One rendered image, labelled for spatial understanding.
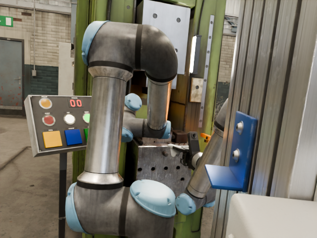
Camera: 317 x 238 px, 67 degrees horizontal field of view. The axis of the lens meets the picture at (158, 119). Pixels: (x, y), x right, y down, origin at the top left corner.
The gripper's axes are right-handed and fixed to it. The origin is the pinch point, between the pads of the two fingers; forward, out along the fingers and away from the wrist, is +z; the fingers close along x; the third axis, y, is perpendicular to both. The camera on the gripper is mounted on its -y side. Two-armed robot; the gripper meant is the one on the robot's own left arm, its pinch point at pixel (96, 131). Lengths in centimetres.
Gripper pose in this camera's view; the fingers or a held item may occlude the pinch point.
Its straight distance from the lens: 124.4
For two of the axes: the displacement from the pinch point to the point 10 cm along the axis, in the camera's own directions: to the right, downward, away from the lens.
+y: -2.8, -9.4, 2.1
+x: -7.2, 0.5, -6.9
